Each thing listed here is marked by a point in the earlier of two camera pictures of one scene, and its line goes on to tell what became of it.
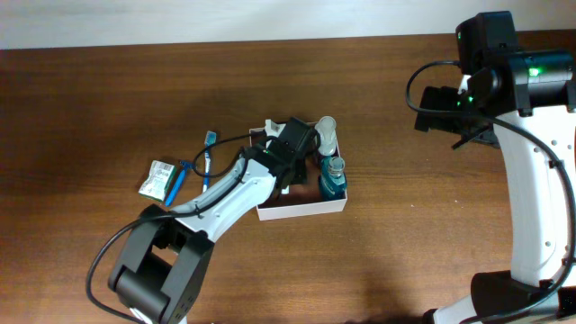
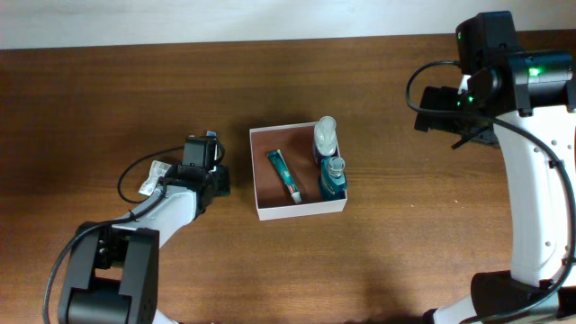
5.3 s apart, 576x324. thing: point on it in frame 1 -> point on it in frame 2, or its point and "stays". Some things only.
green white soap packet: (158, 180) stays
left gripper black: (301, 168) -> (224, 185)
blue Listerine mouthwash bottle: (332, 182) stays
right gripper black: (424, 121) stays
